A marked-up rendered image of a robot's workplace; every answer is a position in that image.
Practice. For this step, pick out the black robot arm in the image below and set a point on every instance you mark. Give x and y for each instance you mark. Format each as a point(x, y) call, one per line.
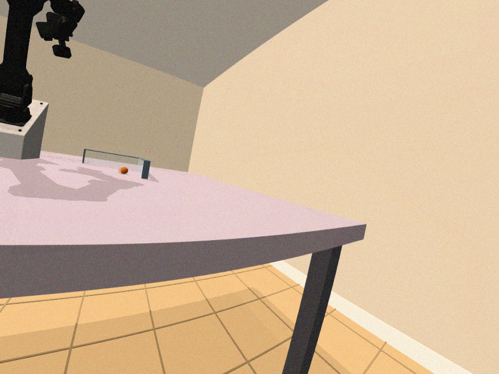
point(15, 81)

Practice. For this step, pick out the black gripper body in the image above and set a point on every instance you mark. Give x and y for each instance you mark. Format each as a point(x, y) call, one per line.
point(59, 50)

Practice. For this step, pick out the light blue l-shaped wall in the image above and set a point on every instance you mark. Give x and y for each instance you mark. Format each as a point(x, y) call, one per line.
point(146, 166)

